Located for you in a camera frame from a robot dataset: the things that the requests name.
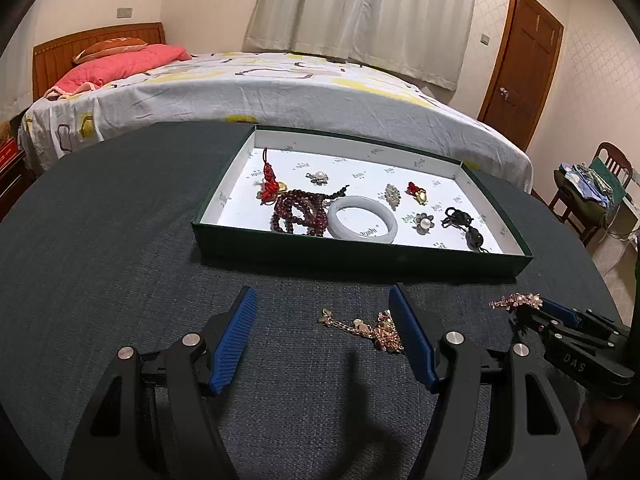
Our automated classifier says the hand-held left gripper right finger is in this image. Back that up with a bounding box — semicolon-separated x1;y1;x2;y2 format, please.
389;282;588;480

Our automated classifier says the rose gold brooch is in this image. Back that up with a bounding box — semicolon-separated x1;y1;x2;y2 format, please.
489;293;545;315

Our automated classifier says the white window curtain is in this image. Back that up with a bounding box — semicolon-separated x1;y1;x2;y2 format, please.
243;0;481;92

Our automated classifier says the wooden headboard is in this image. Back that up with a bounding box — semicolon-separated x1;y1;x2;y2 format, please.
32;22;167;102

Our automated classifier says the wooden door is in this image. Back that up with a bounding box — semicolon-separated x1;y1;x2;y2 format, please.
477;0;565;152

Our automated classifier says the pile of clothes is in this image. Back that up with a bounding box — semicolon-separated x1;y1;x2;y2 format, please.
552;160;626;226

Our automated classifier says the pink pillow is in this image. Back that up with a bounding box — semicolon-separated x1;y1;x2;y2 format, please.
44;44;193;100

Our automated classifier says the wooden chair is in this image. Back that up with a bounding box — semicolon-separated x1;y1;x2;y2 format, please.
548;141;635;246

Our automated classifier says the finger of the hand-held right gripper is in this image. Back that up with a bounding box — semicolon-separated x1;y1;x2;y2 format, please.
510;309;617;345
541;298;632;342

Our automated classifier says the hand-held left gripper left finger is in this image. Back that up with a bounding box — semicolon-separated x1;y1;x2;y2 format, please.
62;286;258;480

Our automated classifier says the dark green shallow box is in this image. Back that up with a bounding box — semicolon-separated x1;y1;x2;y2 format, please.
191;125;535;279

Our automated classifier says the bed with patterned sheet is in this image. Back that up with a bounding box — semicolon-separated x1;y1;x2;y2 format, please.
17;50;535;196

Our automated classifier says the red knot gold charm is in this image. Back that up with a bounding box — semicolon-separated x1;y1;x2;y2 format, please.
256;147;288;206

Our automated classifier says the pale jade bangle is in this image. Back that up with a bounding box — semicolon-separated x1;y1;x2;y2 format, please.
326;195;399;245

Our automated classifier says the dark red bead bracelet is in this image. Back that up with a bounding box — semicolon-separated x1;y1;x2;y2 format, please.
270;185;351;237

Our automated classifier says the rose gold charm bracelet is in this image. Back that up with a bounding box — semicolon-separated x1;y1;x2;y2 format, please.
317;305;406;356

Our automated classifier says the wooden nightstand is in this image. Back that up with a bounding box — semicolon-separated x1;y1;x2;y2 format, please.
0;150;36;221

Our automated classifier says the orange pillow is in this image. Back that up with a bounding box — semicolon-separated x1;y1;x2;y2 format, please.
72;38;151;65

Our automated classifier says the black cord pendant necklace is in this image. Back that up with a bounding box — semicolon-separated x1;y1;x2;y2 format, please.
440;206;488;253

